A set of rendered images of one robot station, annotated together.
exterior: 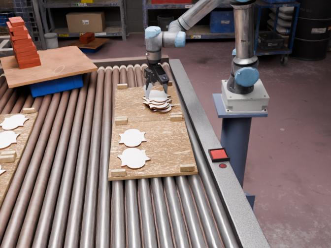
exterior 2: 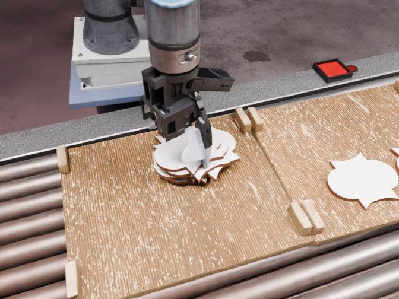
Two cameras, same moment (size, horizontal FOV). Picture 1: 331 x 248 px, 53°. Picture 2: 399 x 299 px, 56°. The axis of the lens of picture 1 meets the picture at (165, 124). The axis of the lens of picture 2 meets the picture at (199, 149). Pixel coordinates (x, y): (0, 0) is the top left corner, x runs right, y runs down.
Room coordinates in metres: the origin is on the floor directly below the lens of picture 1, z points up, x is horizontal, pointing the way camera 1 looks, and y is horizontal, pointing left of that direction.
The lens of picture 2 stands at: (1.67, 0.53, 1.52)
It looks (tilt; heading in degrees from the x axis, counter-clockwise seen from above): 47 degrees down; 258
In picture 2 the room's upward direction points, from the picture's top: straight up
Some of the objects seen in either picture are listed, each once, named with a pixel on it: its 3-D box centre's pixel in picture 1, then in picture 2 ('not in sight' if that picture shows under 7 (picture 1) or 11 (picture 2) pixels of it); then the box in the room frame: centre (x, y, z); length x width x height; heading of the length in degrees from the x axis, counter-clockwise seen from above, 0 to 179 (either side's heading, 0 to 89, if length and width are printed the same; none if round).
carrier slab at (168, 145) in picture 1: (150, 146); (362, 149); (1.22, 0.07, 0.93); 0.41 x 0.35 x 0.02; 4
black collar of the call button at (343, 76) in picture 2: (218, 154); (332, 70); (1.15, -0.22, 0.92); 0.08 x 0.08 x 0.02; 7
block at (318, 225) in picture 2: (121, 121); (312, 216); (1.40, 0.21, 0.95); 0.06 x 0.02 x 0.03; 94
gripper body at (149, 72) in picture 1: (153, 69); (173, 95); (1.61, 0.05, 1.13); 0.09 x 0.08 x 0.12; 27
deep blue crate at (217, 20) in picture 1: (224, 19); not in sight; (5.88, -1.06, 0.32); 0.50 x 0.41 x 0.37; 86
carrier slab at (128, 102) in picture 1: (147, 103); (173, 193); (1.63, 0.10, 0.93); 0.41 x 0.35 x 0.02; 5
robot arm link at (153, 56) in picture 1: (153, 54); (176, 51); (1.60, 0.05, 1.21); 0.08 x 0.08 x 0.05
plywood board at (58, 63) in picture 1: (47, 63); not in sight; (2.00, 0.73, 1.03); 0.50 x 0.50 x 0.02; 27
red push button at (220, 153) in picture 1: (218, 155); (332, 70); (1.15, -0.22, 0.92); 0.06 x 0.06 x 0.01; 7
